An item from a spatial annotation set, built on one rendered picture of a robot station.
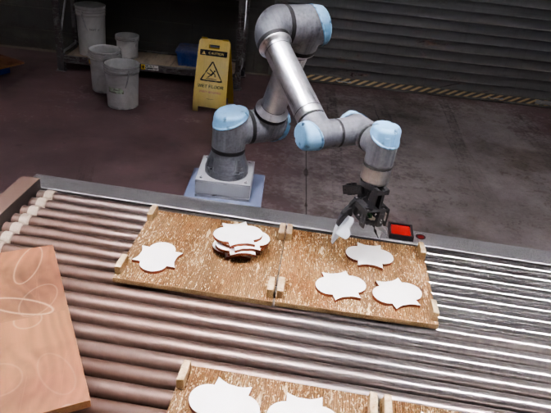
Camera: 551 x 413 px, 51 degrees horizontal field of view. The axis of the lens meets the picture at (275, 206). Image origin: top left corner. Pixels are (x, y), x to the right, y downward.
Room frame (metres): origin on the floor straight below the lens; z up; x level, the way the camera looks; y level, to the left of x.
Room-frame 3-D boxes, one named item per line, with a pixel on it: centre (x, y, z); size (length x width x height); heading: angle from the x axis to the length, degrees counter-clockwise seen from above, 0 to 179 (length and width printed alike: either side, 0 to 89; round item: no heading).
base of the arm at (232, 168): (1.81, 0.19, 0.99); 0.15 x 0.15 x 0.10
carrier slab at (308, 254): (1.29, -0.24, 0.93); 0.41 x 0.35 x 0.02; 87
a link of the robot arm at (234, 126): (1.81, 0.18, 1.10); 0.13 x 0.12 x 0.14; 121
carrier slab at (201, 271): (1.31, 0.18, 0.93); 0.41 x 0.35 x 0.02; 87
